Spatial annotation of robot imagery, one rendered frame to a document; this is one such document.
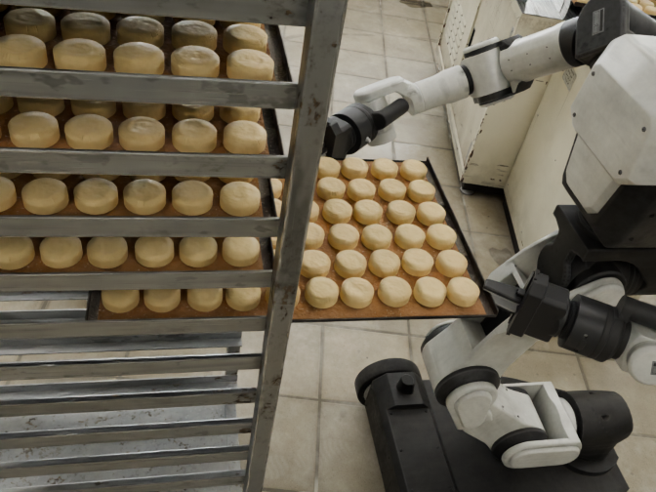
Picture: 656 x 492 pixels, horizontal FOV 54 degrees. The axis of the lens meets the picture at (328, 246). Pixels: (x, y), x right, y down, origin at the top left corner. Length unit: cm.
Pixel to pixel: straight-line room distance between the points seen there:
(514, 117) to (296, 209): 204
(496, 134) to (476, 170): 19
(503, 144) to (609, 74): 166
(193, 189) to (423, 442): 115
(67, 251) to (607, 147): 81
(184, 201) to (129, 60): 19
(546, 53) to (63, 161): 94
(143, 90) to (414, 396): 134
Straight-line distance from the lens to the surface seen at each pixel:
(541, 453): 174
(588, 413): 182
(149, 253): 86
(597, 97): 115
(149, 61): 70
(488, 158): 280
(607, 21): 127
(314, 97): 65
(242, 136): 75
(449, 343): 143
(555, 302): 103
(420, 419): 182
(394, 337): 222
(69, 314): 154
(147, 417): 179
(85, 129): 76
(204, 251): 86
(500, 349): 139
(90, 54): 71
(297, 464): 190
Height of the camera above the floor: 166
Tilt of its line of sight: 42 degrees down
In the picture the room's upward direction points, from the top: 12 degrees clockwise
